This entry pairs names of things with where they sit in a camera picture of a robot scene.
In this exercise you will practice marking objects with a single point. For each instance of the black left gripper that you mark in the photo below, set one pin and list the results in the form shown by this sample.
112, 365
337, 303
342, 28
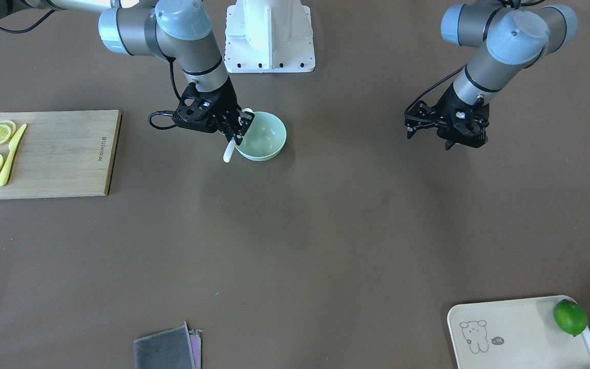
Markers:
444, 109

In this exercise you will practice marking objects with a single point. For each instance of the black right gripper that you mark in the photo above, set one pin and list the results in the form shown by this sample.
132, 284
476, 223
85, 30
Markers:
225, 104

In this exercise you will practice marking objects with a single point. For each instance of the light green bowl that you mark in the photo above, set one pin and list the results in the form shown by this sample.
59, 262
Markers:
264, 139

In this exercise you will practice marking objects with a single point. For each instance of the white ceramic spoon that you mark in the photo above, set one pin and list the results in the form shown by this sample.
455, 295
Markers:
229, 151

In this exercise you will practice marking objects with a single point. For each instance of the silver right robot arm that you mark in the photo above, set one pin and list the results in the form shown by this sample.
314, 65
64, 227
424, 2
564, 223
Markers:
178, 32

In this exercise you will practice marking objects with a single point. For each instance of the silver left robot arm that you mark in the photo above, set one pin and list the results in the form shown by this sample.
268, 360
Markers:
509, 36

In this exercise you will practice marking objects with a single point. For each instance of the bamboo cutting board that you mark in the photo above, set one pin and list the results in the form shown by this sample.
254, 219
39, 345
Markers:
62, 154

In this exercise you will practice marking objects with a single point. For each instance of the beige serving tray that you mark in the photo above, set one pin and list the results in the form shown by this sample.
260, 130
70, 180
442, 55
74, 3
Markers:
517, 333

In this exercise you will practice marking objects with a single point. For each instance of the green lime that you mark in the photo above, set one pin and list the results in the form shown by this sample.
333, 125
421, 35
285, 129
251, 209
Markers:
570, 317

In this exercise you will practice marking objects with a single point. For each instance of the grey folded cloth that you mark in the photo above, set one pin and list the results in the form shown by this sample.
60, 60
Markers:
175, 348

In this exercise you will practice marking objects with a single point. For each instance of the upper lemon slice stack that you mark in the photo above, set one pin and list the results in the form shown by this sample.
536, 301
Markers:
7, 129

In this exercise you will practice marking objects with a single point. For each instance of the yellow plastic knife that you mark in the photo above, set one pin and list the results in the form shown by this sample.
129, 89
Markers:
13, 147

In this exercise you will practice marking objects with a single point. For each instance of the white pedestal column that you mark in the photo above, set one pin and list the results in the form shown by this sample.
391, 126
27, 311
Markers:
269, 37

